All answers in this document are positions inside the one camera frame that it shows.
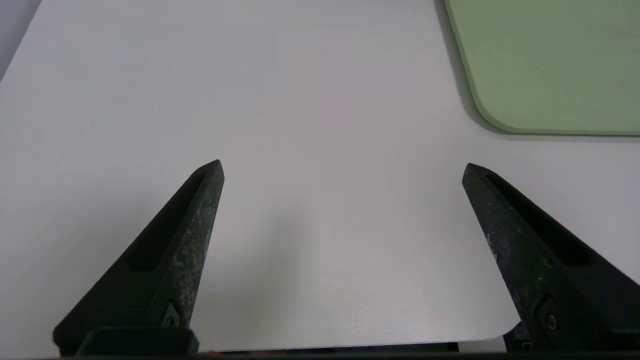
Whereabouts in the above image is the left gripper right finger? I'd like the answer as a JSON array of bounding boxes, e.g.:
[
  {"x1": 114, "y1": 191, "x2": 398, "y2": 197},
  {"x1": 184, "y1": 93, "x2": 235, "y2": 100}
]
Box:
[{"x1": 462, "y1": 162, "x2": 640, "y2": 351}]

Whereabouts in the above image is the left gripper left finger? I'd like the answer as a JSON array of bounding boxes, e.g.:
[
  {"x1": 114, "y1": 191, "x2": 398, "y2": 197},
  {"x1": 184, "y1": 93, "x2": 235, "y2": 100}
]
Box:
[{"x1": 52, "y1": 160, "x2": 226, "y2": 357}]

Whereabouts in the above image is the light green plastic tray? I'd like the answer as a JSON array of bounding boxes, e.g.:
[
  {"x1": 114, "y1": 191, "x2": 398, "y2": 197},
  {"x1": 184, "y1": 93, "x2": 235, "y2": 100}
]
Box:
[{"x1": 444, "y1": 0, "x2": 640, "y2": 137}]

